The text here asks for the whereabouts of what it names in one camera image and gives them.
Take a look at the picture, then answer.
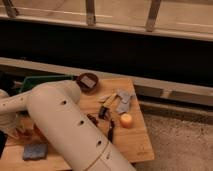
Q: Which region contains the grey block in bowl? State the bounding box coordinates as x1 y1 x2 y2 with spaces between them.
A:
81 76 95 88

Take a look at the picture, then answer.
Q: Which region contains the red chili pepper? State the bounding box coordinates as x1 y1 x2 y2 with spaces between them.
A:
16 128 33 138

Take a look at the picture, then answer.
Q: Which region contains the blue sponge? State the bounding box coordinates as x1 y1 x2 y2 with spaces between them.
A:
22 143 48 161

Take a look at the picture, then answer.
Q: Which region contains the wooden handled brush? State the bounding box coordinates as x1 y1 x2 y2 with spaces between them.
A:
98 93 117 119

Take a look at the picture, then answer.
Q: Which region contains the dark brown bowl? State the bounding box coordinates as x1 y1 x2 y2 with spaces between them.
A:
76 73 99 92

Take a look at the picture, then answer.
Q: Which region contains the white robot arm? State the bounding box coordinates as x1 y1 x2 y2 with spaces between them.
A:
0 80 136 171

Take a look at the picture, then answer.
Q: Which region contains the red bowl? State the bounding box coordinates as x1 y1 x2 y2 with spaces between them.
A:
33 124 45 140

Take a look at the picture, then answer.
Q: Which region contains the green plastic tray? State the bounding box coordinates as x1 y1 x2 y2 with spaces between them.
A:
19 75 73 93

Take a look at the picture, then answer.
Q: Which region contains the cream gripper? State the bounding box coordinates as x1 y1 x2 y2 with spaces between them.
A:
0 113 20 139

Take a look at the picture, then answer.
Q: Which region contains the black handled knife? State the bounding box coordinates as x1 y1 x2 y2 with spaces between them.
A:
107 119 115 142

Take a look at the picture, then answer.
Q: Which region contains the grey cloth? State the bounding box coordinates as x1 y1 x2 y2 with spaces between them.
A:
116 89 135 114

